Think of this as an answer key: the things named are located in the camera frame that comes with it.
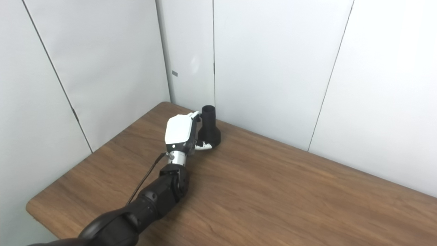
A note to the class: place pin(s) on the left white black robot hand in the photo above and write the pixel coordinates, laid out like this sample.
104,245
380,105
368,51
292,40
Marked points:
178,131

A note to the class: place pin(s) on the black flared nozzle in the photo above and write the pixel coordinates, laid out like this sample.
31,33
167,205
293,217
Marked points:
209,131

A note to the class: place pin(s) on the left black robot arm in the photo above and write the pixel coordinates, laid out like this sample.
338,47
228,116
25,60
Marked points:
157,198

